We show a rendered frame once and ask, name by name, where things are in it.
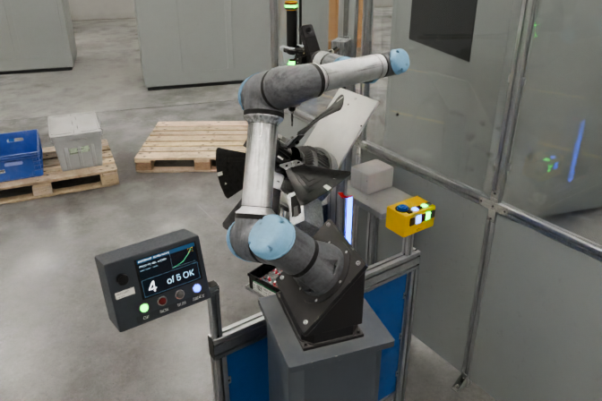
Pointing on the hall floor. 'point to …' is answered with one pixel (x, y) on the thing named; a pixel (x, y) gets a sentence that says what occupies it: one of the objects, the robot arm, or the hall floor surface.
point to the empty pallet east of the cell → (190, 144)
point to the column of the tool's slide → (349, 28)
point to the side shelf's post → (372, 239)
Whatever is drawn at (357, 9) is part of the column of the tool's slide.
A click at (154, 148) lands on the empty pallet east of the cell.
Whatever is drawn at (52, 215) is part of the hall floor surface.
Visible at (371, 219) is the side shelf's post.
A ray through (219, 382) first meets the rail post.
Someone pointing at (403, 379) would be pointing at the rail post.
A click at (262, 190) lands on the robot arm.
